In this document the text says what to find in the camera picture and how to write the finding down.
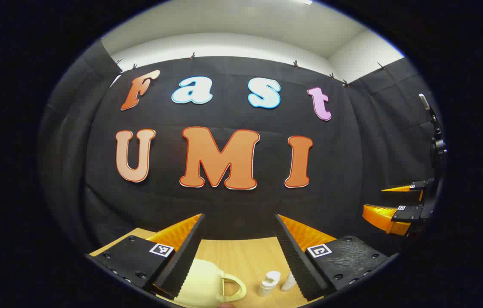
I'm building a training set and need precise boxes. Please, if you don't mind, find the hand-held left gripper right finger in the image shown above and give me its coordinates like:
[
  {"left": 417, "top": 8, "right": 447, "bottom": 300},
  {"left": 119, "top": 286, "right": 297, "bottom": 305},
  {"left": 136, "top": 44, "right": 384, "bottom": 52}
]
[{"left": 276, "top": 214, "right": 392, "bottom": 302}]

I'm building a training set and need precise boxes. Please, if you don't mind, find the white pump bottle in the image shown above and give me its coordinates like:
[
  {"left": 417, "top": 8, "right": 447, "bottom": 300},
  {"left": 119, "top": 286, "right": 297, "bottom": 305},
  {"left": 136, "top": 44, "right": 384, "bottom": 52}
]
[{"left": 257, "top": 271, "right": 282, "bottom": 298}]

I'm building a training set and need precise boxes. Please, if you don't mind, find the white squeeze tube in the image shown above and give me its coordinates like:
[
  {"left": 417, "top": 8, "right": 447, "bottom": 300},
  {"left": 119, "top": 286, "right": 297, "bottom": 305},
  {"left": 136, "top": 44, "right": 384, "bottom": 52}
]
[{"left": 280, "top": 271, "right": 298, "bottom": 293}]

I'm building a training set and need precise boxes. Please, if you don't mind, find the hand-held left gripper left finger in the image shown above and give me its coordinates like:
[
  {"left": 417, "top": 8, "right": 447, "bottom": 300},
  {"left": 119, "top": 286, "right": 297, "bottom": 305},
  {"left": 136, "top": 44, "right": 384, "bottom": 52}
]
[{"left": 89, "top": 213, "right": 206, "bottom": 300}]

